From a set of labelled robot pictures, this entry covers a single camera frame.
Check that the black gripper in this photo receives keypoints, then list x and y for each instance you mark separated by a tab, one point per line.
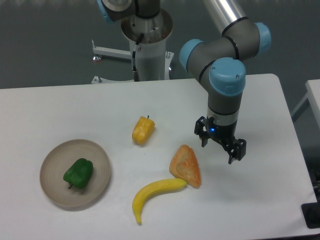
222	134

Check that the green bell pepper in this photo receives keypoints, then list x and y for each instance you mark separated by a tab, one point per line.
79	174

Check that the black device at table edge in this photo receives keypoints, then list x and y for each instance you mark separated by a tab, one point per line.
311	214

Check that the orange triangular bread slice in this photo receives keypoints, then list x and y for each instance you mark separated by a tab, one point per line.
184	165

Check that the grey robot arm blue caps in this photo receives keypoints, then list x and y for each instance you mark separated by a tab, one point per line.
217	65

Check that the beige round plate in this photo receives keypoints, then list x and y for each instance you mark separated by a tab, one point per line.
60	159

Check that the white side table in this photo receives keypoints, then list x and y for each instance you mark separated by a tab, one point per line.
310	99

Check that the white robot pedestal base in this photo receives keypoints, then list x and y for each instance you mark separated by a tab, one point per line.
147	37

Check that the yellow banana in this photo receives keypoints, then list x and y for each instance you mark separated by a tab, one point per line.
153	189

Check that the yellow bell pepper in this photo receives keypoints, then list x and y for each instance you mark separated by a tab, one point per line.
142	130

